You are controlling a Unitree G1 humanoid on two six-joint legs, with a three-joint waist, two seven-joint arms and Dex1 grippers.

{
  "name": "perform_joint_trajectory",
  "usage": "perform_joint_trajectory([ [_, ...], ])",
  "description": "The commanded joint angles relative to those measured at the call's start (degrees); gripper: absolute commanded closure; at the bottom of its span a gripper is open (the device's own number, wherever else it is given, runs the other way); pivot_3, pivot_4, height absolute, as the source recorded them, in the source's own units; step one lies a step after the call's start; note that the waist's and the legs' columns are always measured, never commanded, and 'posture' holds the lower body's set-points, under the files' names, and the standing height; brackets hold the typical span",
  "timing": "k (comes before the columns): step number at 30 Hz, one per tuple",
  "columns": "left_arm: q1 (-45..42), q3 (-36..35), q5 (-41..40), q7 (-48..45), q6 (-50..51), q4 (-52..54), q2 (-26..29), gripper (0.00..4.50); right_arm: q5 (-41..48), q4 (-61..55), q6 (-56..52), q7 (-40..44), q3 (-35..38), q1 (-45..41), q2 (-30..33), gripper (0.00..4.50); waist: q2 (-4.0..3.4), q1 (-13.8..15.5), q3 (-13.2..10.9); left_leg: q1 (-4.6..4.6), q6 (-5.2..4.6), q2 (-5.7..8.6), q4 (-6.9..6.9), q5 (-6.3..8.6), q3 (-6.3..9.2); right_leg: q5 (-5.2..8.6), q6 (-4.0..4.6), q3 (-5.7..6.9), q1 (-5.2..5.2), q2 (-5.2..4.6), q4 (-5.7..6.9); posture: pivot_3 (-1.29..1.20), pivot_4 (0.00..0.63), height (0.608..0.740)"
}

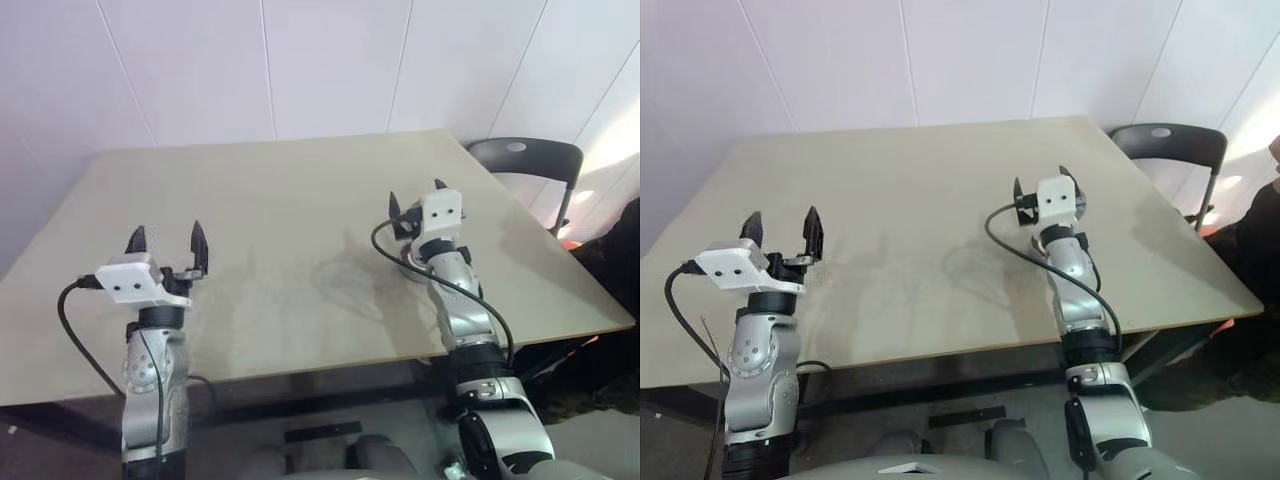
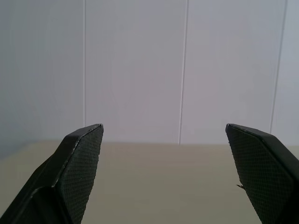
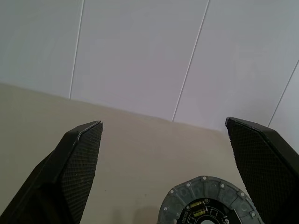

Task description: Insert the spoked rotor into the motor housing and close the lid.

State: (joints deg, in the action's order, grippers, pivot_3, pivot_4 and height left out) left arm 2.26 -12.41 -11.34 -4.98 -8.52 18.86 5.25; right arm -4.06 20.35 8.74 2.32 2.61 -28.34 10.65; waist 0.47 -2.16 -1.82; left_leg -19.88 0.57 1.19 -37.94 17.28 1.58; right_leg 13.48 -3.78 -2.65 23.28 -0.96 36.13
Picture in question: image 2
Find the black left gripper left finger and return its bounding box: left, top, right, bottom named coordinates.
left=0, top=123, right=104, bottom=224

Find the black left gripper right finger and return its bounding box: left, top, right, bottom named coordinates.
left=225, top=123, right=299, bottom=224

